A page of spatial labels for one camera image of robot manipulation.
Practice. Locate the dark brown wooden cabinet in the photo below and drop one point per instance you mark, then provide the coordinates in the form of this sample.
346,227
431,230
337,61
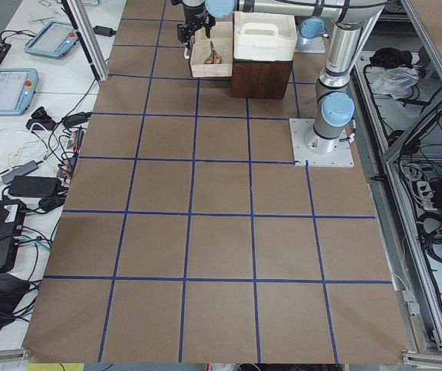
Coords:
260,79

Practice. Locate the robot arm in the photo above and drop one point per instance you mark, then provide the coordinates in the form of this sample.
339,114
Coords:
311,28
352,24

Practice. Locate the aluminium frame post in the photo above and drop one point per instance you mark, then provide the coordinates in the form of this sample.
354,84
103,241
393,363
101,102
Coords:
81,24

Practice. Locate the upper blue teach pendant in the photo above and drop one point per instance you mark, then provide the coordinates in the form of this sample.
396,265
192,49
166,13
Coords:
54,40

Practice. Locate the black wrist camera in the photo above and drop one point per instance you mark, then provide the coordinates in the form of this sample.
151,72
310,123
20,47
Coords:
181,32

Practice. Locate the large black power brick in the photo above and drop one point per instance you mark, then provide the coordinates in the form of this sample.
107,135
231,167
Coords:
34,186

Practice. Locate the blue teach pendant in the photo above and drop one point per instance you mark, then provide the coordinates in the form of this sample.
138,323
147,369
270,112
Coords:
17,87
54,40

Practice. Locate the lower blue teach pendant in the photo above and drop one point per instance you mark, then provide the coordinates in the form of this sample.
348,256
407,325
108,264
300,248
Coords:
17,87

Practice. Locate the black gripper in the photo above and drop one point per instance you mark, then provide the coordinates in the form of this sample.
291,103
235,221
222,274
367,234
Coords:
195,14

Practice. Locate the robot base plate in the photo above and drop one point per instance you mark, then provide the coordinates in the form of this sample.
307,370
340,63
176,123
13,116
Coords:
313,151

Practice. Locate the white crumpled cloth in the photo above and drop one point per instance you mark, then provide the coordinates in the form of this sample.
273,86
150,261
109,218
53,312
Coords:
397,82

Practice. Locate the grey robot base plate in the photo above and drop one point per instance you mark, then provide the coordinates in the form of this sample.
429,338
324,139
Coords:
315,45

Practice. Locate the black orange scissors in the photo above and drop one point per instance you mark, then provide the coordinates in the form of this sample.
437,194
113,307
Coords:
213,57

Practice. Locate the white plastic tray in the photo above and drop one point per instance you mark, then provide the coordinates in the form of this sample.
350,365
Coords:
264,37

